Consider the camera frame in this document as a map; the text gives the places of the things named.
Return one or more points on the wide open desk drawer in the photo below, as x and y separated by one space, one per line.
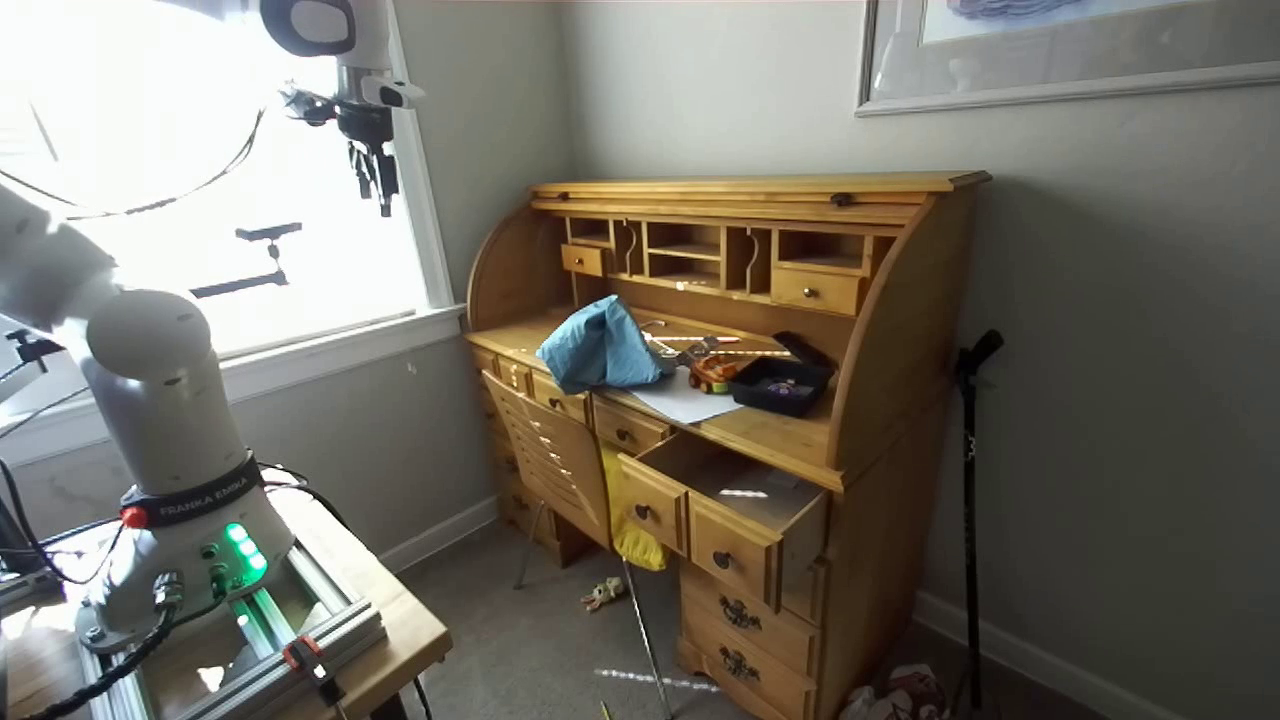
735 555

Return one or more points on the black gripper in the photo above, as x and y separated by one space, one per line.
369 131

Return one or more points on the light wooden chair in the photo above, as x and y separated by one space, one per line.
544 452

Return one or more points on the pink white cloth pile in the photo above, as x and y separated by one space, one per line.
892 696

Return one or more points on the wooden roll-top desk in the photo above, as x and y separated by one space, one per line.
883 440

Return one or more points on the framed wall picture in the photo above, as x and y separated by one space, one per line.
1066 53

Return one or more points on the yellow object in drawer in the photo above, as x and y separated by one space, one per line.
641 544

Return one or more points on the black tray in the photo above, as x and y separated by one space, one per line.
780 386

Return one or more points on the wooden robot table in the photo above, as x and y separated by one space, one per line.
386 624

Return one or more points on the small crumpled floor item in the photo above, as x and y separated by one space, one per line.
602 592

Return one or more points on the small hutch drawer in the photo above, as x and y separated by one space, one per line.
817 290
583 261

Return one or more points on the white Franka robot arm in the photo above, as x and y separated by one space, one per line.
160 400

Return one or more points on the light blue towel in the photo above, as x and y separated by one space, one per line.
602 344

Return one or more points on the white paper sheet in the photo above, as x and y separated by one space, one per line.
685 400

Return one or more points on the white floor stick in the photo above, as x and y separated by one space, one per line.
653 681

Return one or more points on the white window frame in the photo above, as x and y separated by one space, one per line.
335 351

